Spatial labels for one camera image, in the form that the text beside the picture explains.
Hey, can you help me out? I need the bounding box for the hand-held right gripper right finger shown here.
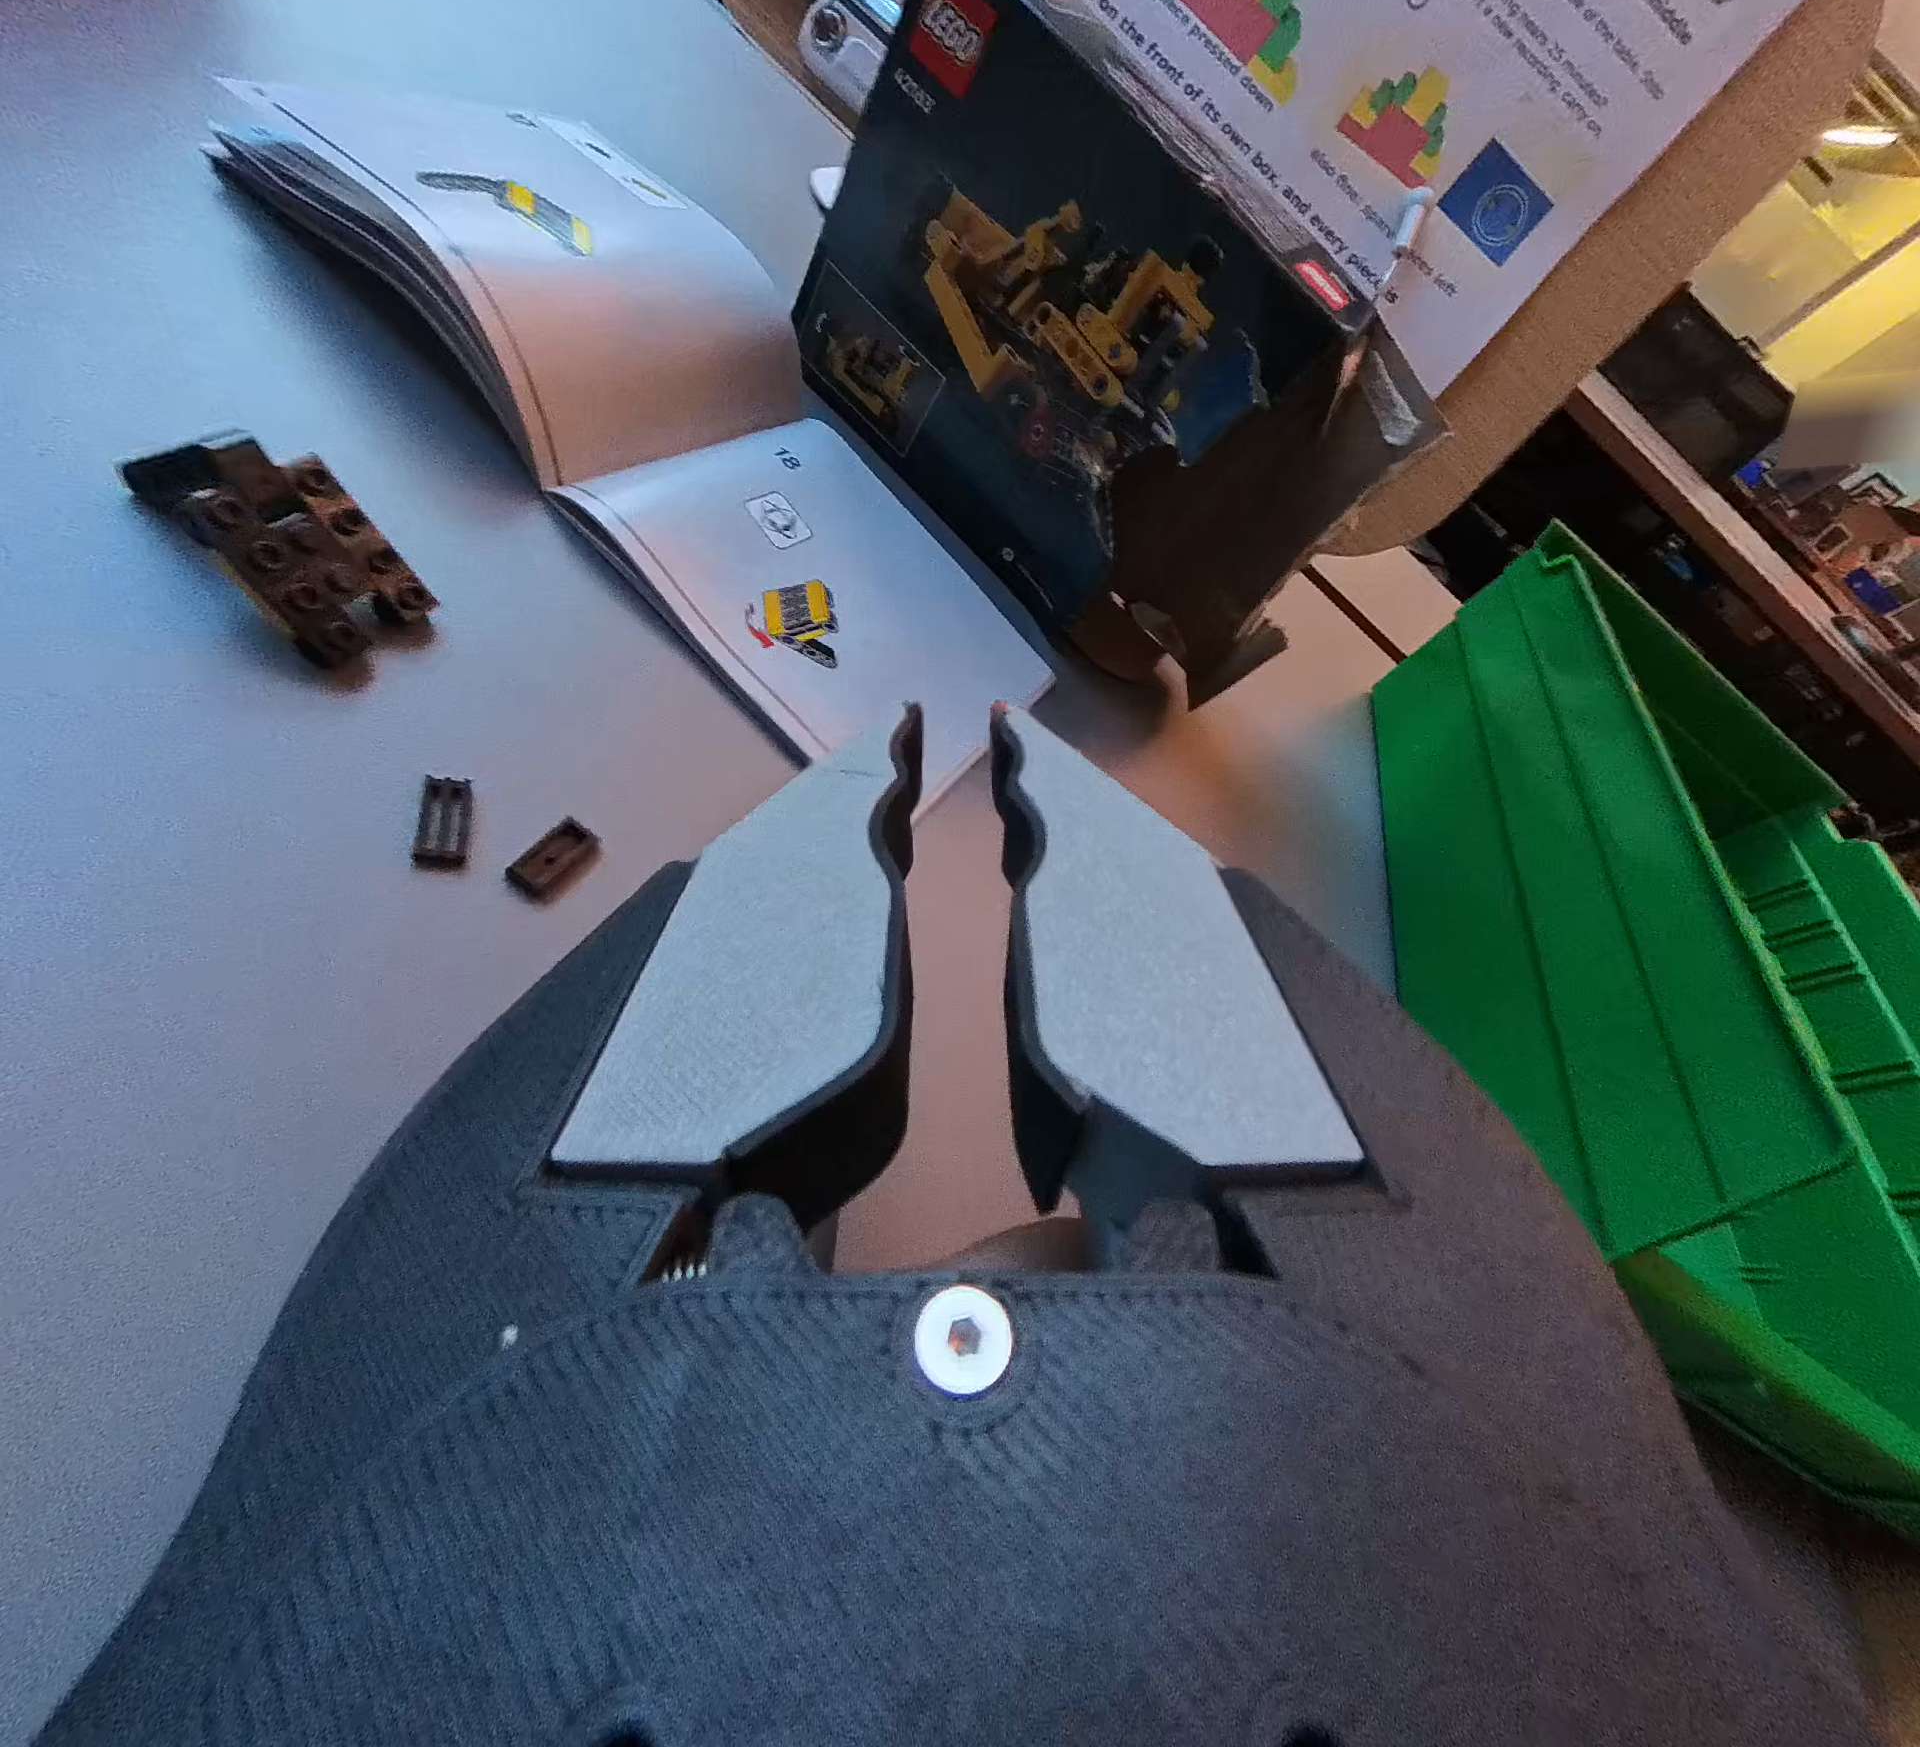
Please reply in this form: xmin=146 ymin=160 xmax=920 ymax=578
xmin=991 ymin=696 xmax=1367 ymax=1215

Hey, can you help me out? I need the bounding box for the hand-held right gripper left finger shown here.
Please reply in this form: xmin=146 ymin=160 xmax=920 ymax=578
xmin=548 ymin=701 xmax=920 ymax=1232

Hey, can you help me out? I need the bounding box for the black lego flat tile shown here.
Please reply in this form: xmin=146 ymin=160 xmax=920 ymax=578
xmin=502 ymin=814 xmax=603 ymax=903

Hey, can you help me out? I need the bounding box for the small dark lego assembly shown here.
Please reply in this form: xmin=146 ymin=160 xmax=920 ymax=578
xmin=117 ymin=430 xmax=440 ymax=672

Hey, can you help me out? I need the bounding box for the open lego instruction booklet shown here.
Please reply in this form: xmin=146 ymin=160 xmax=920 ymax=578
xmin=201 ymin=75 xmax=1058 ymax=810

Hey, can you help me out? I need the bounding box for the black lego set box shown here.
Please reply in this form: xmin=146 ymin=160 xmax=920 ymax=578
xmin=791 ymin=0 xmax=1453 ymax=715

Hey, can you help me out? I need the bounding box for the green plastic bin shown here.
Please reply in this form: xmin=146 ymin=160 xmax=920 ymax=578
xmin=1368 ymin=518 xmax=1920 ymax=1540

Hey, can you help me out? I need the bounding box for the background wooden workbench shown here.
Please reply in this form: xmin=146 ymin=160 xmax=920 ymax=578
xmin=1560 ymin=278 xmax=1920 ymax=849

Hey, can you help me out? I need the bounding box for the printed instruction sheet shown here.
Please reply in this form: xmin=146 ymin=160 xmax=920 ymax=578
xmin=745 ymin=0 xmax=1897 ymax=398

